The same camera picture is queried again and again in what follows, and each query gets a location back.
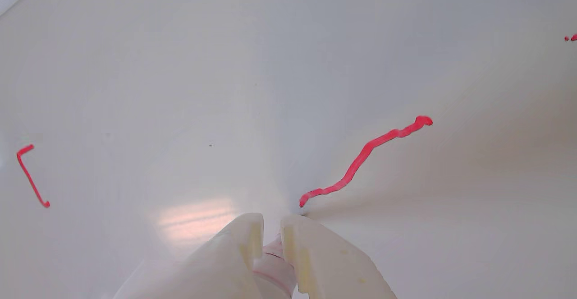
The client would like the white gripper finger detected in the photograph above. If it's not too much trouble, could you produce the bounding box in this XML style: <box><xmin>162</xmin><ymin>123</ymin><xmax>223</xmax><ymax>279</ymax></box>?
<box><xmin>280</xmin><ymin>213</ymin><xmax>397</xmax><ymax>299</ymax></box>
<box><xmin>113</xmin><ymin>212</ymin><xmax>265</xmax><ymax>299</ymax></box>

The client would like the red whiteboard marker pen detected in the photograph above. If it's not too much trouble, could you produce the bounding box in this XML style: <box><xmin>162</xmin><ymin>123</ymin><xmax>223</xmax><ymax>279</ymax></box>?
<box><xmin>252</xmin><ymin>236</ymin><xmax>298</xmax><ymax>299</ymax></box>

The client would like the white whiteboard with metal frame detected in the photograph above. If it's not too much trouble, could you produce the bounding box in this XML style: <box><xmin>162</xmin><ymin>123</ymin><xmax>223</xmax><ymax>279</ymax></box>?
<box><xmin>0</xmin><ymin>0</ymin><xmax>577</xmax><ymax>299</ymax></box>

